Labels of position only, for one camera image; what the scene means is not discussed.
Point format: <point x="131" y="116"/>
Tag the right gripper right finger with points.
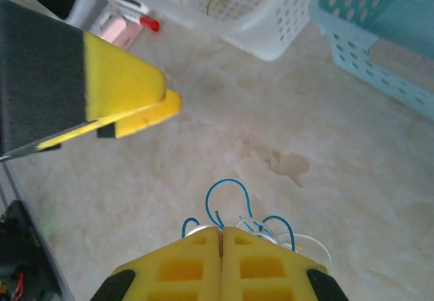
<point x="271" y="270"/>

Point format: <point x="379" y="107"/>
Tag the light blue plastic basket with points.
<point x="390" y="26"/>

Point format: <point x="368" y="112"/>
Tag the pink packaged item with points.
<point x="118" y="31"/>

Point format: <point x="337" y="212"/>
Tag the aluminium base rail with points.
<point x="40" y="233"/>

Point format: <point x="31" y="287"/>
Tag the red-capped marker pen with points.
<point x="151" y="23"/>

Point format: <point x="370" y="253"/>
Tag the pile of coloured rubber bands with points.
<point x="228" y="180"/>

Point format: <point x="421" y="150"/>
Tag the white plastic basket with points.
<point x="244" y="16"/>

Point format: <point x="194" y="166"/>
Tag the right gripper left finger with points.
<point x="169" y="270"/>

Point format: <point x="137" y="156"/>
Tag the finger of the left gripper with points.
<point x="51" y="84"/>
<point x="149" y="114"/>

